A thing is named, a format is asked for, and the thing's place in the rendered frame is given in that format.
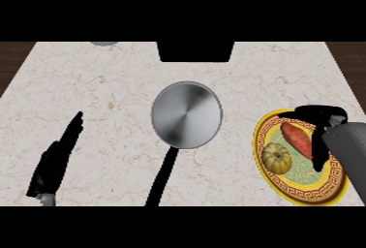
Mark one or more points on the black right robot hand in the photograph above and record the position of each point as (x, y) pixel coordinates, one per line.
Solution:
(315, 117)

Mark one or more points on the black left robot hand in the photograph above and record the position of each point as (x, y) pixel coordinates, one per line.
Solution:
(57, 157)

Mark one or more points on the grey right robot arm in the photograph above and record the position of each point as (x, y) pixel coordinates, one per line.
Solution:
(348, 151)

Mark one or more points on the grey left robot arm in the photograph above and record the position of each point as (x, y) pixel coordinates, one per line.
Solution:
(48, 200)

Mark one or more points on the red sweet potato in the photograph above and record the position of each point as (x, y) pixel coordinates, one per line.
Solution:
(297, 139)

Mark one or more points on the yellow-rimmed patterned plate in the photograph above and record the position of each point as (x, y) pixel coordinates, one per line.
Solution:
(305, 184)

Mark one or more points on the yellow squash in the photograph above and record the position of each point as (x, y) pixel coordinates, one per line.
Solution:
(277, 158)

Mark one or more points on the black box-shaped appliance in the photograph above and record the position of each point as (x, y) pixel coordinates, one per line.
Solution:
(196, 51)

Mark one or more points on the grey round object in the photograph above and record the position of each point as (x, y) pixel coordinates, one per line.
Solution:
(104, 43)

